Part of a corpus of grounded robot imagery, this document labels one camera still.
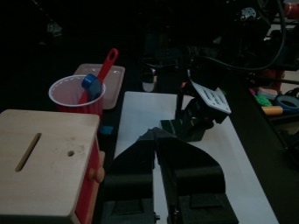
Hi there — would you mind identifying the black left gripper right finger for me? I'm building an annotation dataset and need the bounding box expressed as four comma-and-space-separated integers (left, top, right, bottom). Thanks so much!
154, 128, 239, 224

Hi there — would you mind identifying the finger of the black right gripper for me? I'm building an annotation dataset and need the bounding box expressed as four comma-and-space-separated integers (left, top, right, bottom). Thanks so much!
176, 128, 207, 143
160, 117, 184, 136

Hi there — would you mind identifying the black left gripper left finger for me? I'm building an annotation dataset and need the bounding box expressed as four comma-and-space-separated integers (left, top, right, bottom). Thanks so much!
99, 127, 158, 224

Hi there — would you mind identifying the small blue block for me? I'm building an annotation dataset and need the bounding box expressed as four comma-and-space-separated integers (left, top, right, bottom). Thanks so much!
98, 125, 115, 136

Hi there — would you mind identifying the green toy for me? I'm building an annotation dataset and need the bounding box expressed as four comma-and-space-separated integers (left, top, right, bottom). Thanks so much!
255, 94, 274, 108

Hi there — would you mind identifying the yellow cylinder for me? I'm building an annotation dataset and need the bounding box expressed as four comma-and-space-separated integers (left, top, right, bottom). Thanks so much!
260, 105, 284, 116

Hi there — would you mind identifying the pink toy block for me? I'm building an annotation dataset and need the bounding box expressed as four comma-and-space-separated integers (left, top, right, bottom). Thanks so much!
256, 87, 279, 100

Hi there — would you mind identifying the translucent pink plastic container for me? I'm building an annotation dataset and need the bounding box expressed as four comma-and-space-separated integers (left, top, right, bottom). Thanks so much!
74, 63, 127, 110

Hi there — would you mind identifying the wooden box with red side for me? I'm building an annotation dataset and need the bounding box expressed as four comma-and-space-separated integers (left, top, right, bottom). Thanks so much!
0, 108, 107, 224

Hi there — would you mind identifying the blue tape roll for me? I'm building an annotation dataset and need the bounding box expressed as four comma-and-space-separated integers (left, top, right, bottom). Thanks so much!
274, 94, 299, 113

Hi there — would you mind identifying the red plastic cup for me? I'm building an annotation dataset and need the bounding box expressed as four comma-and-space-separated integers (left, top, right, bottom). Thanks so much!
48, 74, 108, 117

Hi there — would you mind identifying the red can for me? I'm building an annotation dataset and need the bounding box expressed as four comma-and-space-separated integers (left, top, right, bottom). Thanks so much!
283, 2, 299, 20

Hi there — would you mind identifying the white perforated camera mount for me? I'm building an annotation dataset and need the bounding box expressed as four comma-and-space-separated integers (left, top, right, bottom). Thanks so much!
190, 80, 232, 115

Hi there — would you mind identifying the red-handled blue spatula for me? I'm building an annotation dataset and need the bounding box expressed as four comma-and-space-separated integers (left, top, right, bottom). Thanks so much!
79, 47, 120, 105

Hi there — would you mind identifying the black cable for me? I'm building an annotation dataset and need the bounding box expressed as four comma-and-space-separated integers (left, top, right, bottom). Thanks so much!
194, 0, 288, 73

